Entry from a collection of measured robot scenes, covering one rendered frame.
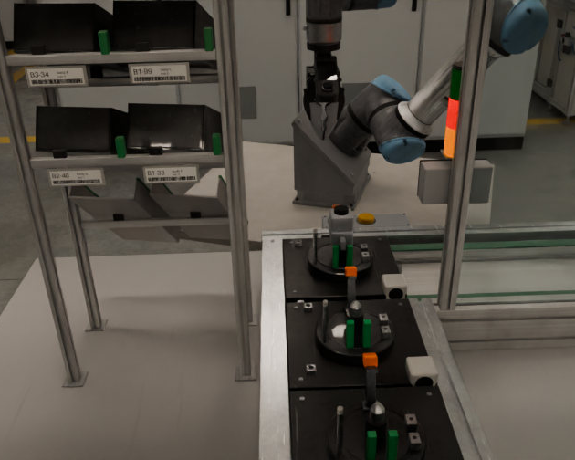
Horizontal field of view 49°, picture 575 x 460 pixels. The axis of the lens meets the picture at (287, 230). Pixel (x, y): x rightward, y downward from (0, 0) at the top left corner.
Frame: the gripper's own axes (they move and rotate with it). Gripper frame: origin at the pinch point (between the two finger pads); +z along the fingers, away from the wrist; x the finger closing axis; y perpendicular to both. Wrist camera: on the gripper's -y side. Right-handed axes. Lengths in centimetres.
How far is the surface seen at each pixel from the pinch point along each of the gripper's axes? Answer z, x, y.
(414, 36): 37, -81, 285
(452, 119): -14.0, -19.1, -32.5
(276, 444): 24, 12, -67
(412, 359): 20, -11, -53
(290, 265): 21.9, 8.3, -19.2
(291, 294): 21.9, 8.4, -30.2
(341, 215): 9.5, -2.2, -21.0
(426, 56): 50, -90, 285
